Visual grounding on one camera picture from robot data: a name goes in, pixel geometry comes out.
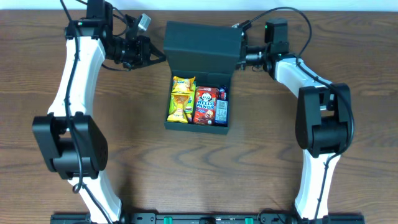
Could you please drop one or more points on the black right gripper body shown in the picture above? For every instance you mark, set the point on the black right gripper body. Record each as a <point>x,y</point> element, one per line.
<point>243,54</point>

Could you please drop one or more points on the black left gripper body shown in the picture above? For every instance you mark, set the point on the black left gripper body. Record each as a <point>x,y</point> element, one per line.
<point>145,50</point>

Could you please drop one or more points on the black gift box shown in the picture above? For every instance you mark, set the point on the black gift box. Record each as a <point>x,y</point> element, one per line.
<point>208,53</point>

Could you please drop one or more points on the small yellow snack packet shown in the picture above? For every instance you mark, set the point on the small yellow snack packet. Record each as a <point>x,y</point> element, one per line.
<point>182,85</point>

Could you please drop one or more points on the dark blue chocolate bar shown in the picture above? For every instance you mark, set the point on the dark blue chocolate bar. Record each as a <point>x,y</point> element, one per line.
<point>223,93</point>

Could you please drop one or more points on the small blue candy box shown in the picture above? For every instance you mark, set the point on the small blue candy box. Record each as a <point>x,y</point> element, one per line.
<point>221,116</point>

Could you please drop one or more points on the yellow orange snack pouch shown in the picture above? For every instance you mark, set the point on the yellow orange snack pouch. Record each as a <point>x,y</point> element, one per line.
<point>179,101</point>

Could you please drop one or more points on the red Hello Panda box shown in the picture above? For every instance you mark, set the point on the red Hello Panda box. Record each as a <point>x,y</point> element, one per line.
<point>205,105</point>

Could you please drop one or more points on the green Pretz snack box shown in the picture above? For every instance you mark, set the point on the green Pretz snack box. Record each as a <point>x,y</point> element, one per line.
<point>190,104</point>

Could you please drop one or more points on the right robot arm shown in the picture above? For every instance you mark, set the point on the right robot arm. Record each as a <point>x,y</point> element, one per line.
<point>324,123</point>

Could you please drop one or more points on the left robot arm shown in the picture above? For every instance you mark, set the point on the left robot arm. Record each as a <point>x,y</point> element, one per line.
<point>71,143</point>

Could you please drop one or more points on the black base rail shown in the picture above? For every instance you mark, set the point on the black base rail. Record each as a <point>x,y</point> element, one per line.
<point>264,218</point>

